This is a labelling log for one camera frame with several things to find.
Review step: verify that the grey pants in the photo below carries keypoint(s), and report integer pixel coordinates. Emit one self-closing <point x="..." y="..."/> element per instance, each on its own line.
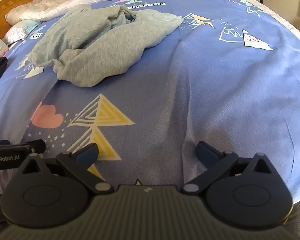
<point x="90" y="47"/>

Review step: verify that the blue printed bedsheet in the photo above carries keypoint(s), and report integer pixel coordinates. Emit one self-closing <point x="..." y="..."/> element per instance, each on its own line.
<point x="190" y="80"/>

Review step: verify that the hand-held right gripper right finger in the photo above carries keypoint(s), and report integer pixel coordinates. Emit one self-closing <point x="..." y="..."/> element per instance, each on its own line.
<point x="206" y="153"/>

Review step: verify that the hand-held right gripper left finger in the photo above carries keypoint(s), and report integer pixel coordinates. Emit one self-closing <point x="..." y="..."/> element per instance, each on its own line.
<point x="86" y="155"/>

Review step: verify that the person's grey clothing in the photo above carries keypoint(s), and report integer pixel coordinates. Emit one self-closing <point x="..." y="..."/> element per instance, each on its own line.
<point x="298" y="220"/>

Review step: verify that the wooden headboard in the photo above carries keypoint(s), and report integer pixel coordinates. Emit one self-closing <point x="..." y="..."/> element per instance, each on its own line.
<point x="5" y="7"/>

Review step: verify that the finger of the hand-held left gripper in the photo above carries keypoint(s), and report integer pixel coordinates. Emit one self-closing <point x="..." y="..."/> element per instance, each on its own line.
<point x="37" y="146"/>

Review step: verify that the pink printed pillow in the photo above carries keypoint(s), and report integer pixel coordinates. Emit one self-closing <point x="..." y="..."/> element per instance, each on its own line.
<point x="20" y="30"/>

